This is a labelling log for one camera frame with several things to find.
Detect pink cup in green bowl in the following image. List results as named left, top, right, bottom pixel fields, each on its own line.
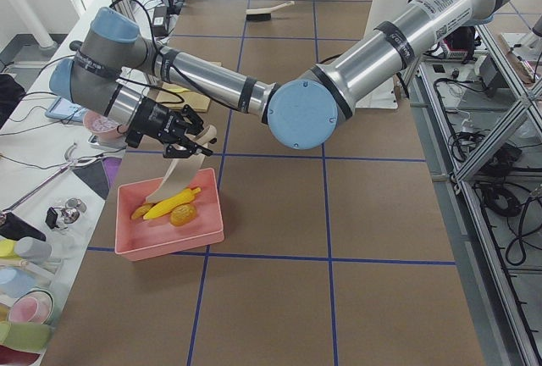
left=8, top=290, right=54, bottom=324

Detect beige plastic dustpan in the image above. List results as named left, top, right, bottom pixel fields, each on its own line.
left=145, top=125, right=217, bottom=203

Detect black power adapter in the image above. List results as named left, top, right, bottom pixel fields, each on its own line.
left=151, top=6, right=169, bottom=37

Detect green plastic cup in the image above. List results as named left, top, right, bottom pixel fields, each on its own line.
left=1, top=321, right=53, bottom=352

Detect yellow toy corn cob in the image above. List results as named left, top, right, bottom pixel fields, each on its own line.
left=143, top=187, right=202, bottom=220

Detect grey cylinder cup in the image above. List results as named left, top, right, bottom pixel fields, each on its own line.
left=14, top=236, right=52, bottom=263

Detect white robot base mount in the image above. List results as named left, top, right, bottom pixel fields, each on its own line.
left=329, top=0, right=411, bottom=109

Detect aluminium side frame rack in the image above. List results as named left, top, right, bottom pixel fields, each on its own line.
left=412, top=25, right=541, bottom=365

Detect bamboo cutting board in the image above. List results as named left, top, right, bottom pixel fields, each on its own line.
left=150, top=82, right=211, bottom=113

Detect pink plastic bin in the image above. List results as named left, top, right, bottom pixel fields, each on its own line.
left=114, top=169, right=224, bottom=261

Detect toy ginger root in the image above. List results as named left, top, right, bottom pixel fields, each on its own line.
left=130, top=203, right=154, bottom=220

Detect lower blue teach pendant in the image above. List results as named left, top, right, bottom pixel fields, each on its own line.
left=45, top=97, right=87, bottom=124

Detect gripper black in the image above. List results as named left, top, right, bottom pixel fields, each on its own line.
left=125, top=97, right=213, bottom=158

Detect toy brown potato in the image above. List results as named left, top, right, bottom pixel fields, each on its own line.
left=169, top=203, right=197, bottom=226

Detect white hand brush black bristles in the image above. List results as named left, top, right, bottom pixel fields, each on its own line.
left=245, top=1, right=296, bottom=22

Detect light blue cup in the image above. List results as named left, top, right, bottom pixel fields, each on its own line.
left=0, top=267, right=36, bottom=298

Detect pink bowl with clear pieces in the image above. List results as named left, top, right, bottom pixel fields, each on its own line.
left=83, top=110, right=127, bottom=141

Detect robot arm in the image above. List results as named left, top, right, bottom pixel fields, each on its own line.
left=49, top=0, right=510, bottom=158

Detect black computer mouse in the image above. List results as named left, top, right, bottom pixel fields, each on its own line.
left=69, top=41, right=82, bottom=52

